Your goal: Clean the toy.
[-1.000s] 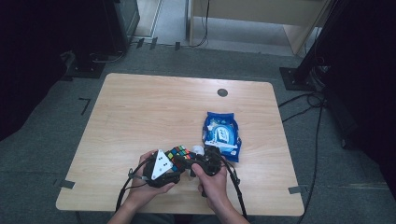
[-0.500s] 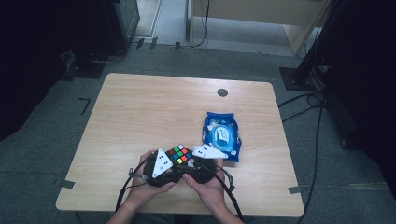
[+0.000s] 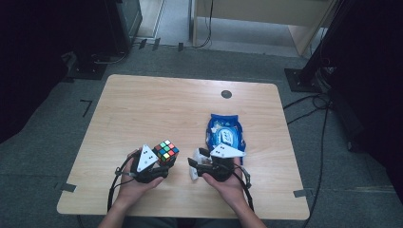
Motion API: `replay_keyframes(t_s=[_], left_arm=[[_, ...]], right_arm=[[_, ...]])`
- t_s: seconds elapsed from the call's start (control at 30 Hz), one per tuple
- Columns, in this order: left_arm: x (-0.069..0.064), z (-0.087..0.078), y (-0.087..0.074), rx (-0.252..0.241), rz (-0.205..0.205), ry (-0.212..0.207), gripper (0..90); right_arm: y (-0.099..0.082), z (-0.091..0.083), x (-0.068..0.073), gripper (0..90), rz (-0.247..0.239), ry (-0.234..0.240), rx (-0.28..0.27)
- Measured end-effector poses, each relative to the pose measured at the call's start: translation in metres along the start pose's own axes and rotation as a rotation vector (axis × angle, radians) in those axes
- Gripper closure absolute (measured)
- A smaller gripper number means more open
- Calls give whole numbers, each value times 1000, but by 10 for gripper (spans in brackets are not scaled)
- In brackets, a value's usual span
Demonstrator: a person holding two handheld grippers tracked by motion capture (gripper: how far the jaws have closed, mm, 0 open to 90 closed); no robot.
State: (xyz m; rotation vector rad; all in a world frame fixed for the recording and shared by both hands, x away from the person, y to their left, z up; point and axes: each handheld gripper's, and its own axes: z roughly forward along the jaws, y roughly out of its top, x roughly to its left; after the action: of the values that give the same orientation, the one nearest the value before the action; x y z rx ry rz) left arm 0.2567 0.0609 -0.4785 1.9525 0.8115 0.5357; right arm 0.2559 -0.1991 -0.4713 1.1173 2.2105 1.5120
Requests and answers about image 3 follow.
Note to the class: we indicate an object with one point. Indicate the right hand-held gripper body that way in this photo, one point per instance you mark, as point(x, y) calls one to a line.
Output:
point(226, 152)

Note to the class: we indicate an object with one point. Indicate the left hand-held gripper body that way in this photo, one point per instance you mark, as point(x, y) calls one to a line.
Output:
point(146, 158)

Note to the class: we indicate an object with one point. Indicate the multicoloured puzzle cube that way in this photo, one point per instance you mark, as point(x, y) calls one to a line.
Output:
point(166, 151)

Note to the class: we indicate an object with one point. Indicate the blue wet wipes pack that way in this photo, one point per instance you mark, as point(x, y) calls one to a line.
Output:
point(225, 133)

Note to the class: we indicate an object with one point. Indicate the person's left hand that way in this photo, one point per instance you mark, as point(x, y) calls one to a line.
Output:
point(134, 190)

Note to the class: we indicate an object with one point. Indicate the person's right hand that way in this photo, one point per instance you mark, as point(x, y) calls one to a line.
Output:
point(228, 190)

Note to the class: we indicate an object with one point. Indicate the black round table grommet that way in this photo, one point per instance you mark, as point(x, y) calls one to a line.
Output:
point(226, 94)

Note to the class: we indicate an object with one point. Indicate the grey tape piece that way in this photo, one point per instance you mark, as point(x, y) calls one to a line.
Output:
point(300, 193)
point(68, 187)

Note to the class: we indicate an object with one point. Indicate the black metal stand with base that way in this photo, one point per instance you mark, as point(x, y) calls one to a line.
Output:
point(304, 79)

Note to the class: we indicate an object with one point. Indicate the black floor tape strip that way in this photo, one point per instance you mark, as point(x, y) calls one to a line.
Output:
point(180, 47)

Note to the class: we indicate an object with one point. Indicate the dark cabinet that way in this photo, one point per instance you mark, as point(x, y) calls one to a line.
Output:
point(107, 28)

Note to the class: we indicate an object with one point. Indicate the light wooden cabinet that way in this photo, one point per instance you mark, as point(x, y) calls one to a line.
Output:
point(253, 11)

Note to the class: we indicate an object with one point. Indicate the dark curtain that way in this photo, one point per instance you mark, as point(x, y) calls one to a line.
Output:
point(28, 63)
point(374, 95)

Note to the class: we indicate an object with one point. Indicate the black flat base plate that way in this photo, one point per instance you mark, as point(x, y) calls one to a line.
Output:
point(87, 72)

